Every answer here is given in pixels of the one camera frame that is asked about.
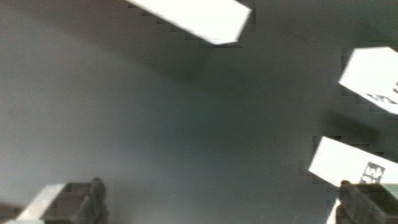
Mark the white table leg far left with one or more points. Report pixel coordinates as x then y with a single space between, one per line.
370 76

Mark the white table leg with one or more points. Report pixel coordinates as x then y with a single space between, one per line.
343 163
370 76

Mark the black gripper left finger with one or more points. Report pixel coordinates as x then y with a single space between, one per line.
68 204

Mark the white left fence block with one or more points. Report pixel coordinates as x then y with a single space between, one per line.
210 18

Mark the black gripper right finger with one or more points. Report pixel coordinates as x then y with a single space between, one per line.
368 203

